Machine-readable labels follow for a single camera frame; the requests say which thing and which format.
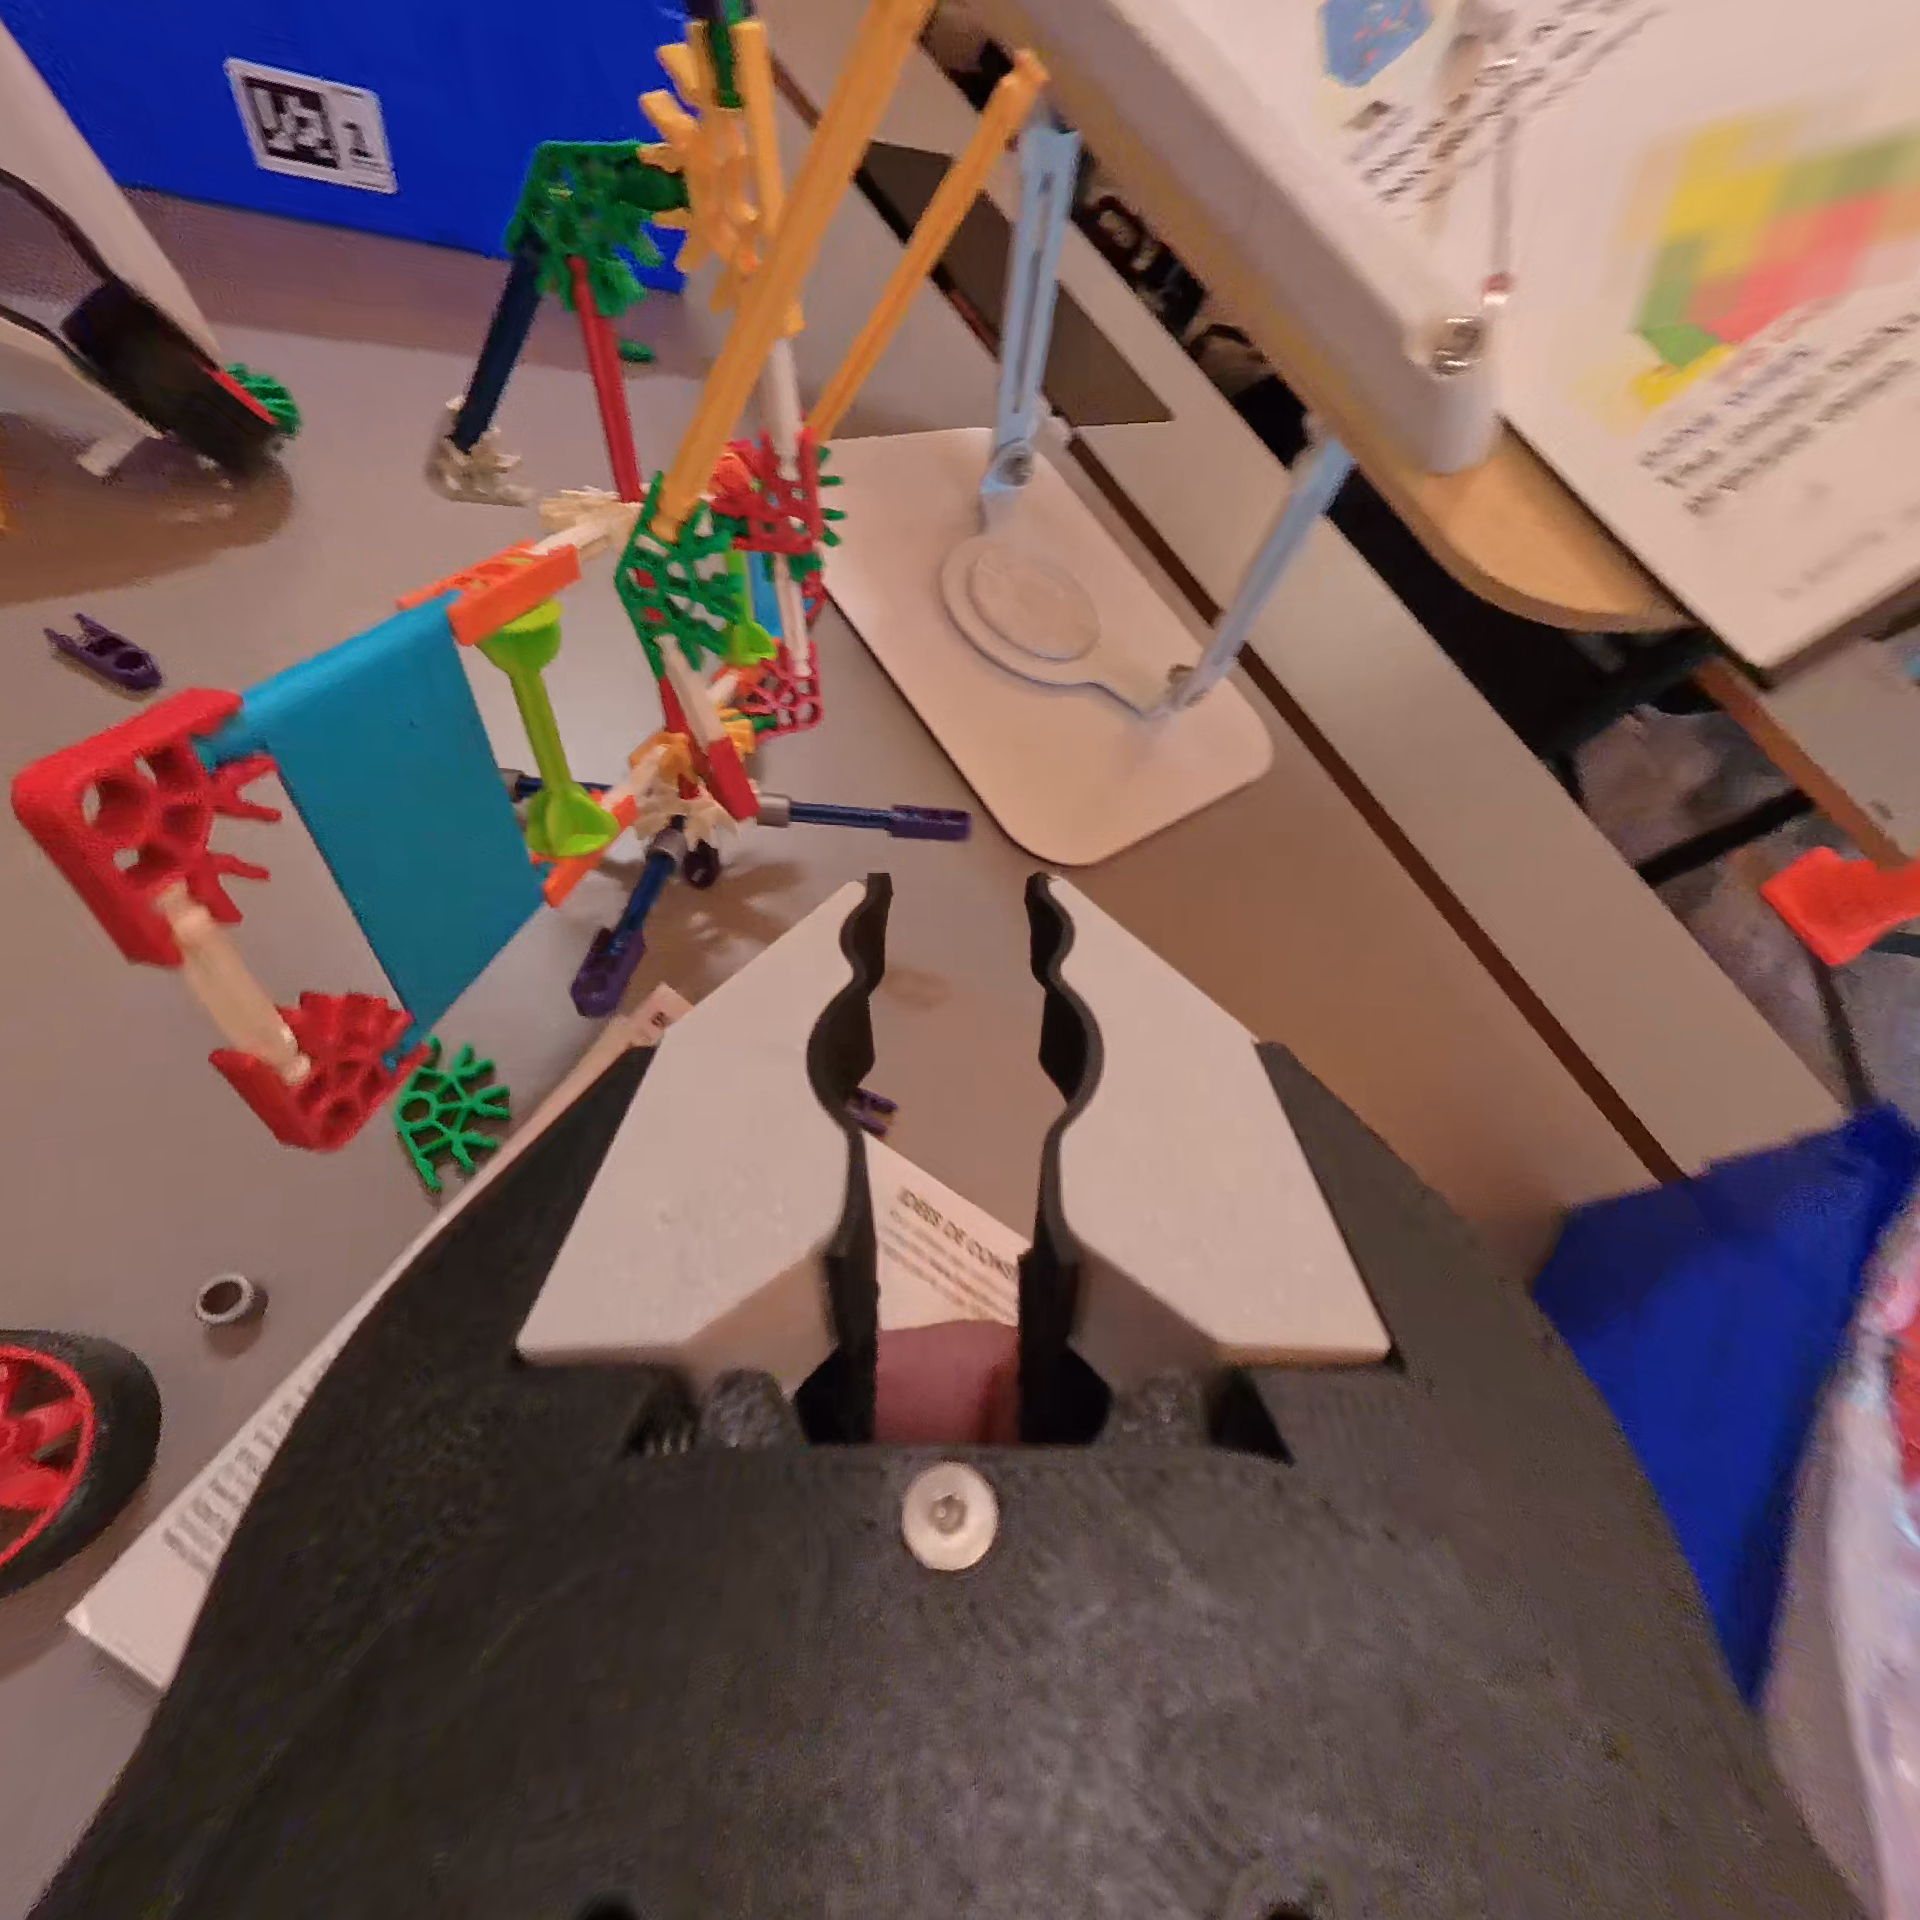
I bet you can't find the printed plastic bag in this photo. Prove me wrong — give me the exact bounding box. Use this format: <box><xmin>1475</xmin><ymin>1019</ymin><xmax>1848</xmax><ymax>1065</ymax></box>
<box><xmin>1762</xmin><ymin>1200</ymin><xmax>1920</xmax><ymax>1920</ymax></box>

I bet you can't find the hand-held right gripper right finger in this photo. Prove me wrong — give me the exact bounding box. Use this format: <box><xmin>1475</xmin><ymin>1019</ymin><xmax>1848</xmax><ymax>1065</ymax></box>
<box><xmin>1020</xmin><ymin>872</ymin><xmax>1391</xmax><ymax>1442</ymax></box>

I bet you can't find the orange traffic cone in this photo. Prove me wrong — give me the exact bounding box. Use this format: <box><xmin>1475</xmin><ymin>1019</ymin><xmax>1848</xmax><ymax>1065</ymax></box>
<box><xmin>1762</xmin><ymin>849</ymin><xmax>1920</xmax><ymax>971</ymax></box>

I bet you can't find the white tilted reading stand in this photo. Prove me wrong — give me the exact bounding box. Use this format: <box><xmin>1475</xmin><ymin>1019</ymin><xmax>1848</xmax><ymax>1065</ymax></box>
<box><xmin>819</xmin><ymin>0</ymin><xmax>1920</xmax><ymax>869</ymax></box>

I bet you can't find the colourful toy construction model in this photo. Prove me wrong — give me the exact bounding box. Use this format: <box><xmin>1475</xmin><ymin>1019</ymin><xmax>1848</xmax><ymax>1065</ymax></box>
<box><xmin>13</xmin><ymin>0</ymin><xmax>1052</xmax><ymax>1158</ymax></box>

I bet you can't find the folded instruction booklet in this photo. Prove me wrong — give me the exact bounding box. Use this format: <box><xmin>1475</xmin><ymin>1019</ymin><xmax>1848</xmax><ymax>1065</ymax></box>
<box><xmin>67</xmin><ymin>979</ymin><xmax>1037</xmax><ymax>1690</ymax></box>

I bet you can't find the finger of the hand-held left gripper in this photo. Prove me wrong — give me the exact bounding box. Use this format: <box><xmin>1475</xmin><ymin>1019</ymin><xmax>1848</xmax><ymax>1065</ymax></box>
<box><xmin>0</xmin><ymin>21</ymin><xmax>229</xmax><ymax>366</ymax></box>
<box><xmin>0</xmin><ymin>304</ymin><xmax>161</xmax><ymax>484</ymax></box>

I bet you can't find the blue plastic bin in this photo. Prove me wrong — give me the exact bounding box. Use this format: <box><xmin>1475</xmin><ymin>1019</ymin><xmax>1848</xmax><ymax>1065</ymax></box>
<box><xmin>1527</xmin><ymin>1102</ymin><xmax>1920</xmax><ymax>1707</ymax></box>
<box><xmin>5</xmin><ymin>0</ymin><xmax>709</xmax><ymax>293</ymax></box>

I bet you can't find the printed instruction sheet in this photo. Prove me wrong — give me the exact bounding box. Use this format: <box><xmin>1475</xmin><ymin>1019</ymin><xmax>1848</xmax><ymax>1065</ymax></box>
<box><xmin>1321</xmin><ymin>0</ymin><xmax>1920</xmax><ymax>672</ymax></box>

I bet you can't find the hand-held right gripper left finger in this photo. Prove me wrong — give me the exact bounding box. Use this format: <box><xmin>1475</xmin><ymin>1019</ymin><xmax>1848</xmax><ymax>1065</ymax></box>
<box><xmin>513</xmin><ymin>872</ymin><xmax>896</xmax><ymax>1442</ymax></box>

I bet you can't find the small purple toy connector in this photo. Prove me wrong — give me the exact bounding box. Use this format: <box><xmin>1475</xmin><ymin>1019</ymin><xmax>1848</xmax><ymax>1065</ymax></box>
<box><xmin>43</xmin><ymin>612</ymin><xmax>164</xmax><ymax>696</ymax></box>

